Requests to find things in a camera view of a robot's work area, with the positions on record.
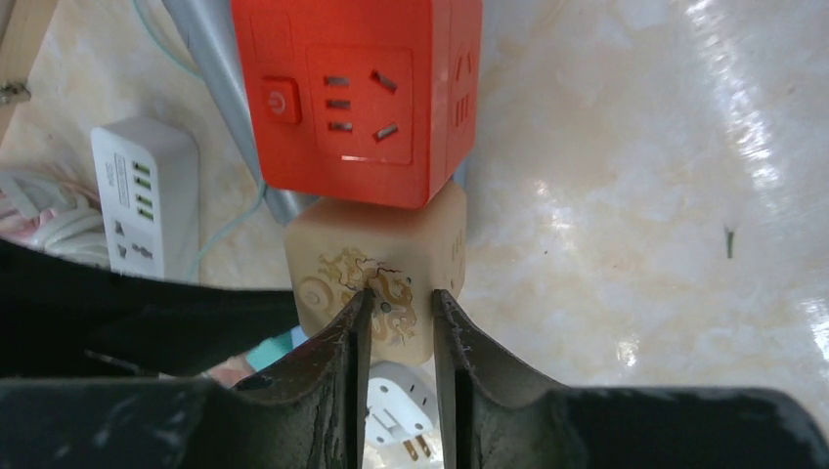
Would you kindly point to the teal charger plug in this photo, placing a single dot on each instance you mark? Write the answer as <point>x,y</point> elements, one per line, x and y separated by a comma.
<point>273,349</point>

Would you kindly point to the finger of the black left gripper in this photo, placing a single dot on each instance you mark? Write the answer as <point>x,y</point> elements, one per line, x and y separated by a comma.
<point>56,314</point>

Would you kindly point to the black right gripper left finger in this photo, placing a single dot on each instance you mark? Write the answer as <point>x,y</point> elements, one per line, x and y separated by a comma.
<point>306,410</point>

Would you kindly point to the red cube socket adapter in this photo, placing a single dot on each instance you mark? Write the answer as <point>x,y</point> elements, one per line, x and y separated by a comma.
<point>366,100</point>

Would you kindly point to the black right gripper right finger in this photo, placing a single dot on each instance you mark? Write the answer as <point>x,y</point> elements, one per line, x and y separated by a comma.
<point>496,411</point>

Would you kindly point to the orange pink charger plug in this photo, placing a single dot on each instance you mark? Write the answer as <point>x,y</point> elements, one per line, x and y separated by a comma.
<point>230,372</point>

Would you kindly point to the white power strip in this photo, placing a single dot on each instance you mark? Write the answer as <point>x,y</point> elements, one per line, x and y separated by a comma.
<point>148,183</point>

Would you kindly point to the wooden cube socket adapter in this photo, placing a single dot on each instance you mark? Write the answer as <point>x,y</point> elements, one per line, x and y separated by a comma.
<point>336,249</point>

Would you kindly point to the wooden chessboard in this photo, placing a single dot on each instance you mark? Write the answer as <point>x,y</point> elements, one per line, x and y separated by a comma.
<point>24,24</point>

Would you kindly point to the white charger plug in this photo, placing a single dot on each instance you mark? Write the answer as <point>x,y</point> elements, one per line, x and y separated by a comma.
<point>402,409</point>

